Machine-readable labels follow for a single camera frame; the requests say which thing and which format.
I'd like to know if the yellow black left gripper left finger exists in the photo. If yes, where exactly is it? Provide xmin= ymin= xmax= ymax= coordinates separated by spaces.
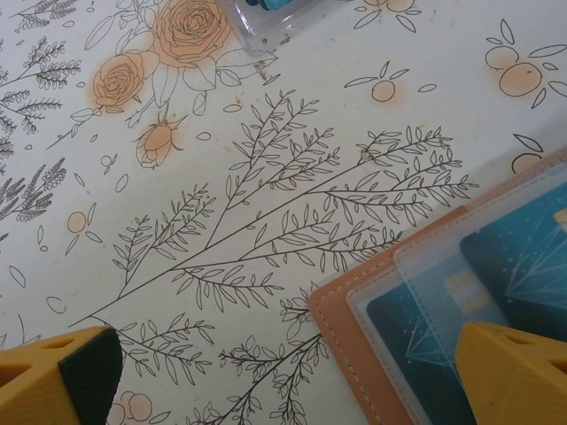
xmin=0 ymin=325 xmax=124 ymax=425

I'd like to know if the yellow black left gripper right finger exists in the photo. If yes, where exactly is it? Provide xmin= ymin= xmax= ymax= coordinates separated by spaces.
xmin=454 ymin=321 xmax=567 ymax=425

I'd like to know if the pink leather card holder wallet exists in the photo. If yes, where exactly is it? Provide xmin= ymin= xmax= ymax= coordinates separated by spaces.
xmin=307 ymin=145 xmax=567 ymax=425

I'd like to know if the blue starry credit card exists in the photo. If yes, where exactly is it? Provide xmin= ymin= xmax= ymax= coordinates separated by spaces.
xmin=365 ymin=254 xmax=511 ymax=425
xmin=458 ymin=194 xmax=567 ymax=340

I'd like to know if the clear acrylic card stand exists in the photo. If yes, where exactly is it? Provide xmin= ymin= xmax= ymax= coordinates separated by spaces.
xmin=228 ymin=0 xmax=369 ymax=57

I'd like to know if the blue credit card stack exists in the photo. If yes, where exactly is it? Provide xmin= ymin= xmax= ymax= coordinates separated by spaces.
xmin=247 ymin=0 xmax=312 ymax=12

